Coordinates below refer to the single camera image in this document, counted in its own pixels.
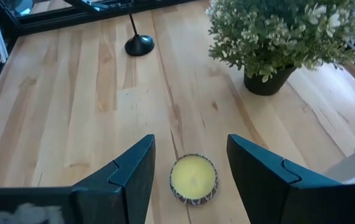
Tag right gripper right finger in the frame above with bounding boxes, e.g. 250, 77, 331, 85
226, 134, 346, 224

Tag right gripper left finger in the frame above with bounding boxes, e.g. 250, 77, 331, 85
71, 134, 156, 224

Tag dark floral candle tin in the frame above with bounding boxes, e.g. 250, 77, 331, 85
169, 153, 219, 207

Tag black candlestick holder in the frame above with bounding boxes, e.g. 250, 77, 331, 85
124, 12, 156, 57

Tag green potted plant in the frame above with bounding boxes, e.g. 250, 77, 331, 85
205, 0, 355, 96

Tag black aluminium frame rails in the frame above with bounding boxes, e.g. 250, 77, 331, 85
0, 0, 197, 116

